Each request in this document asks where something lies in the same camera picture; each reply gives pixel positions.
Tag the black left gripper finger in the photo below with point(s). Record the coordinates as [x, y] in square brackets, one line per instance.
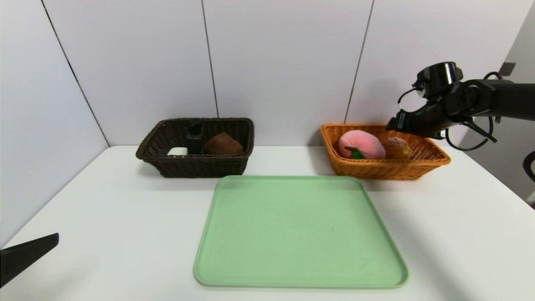
[25, 255]

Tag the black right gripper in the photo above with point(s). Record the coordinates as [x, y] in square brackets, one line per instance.
[400, 120]

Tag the golden cream puff bread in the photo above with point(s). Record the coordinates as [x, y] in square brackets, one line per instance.
[397, 148]

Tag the pink plush peach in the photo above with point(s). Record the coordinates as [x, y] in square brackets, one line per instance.
[361, 144]

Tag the brown towel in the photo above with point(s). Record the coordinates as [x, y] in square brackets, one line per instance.
[223, 145]

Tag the white soap bar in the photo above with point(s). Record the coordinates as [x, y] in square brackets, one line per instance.
[177, 151]

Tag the dark green pump bottle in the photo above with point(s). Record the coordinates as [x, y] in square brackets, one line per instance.
[194, 140]

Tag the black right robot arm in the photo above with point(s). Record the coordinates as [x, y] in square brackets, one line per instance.
[493, 98]

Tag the orange wicker basket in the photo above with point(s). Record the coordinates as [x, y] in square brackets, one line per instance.
[426, 161]

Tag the dark brown wicker basket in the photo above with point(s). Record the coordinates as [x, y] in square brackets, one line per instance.
[196, 165]

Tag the light green plastic tray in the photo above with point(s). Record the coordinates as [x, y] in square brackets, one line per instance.
[301, 238]

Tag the dark wall plate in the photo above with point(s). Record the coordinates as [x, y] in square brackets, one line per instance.
[508, 69]

